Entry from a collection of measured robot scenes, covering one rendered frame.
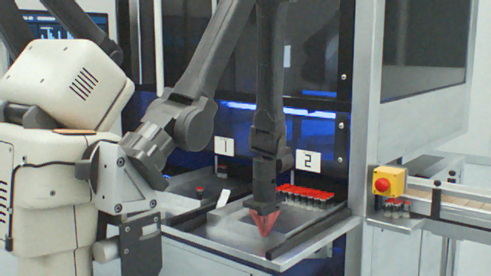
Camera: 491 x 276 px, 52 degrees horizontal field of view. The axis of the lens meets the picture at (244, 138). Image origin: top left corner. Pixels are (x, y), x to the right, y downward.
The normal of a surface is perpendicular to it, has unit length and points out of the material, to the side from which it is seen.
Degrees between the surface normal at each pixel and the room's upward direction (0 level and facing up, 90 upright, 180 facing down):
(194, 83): 59
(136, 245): 90
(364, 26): 90
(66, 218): 90
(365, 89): 90
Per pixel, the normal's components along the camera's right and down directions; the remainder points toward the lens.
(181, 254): -0.62, 0.15
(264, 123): -0.57, 0.36
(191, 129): 0.83, 0.25
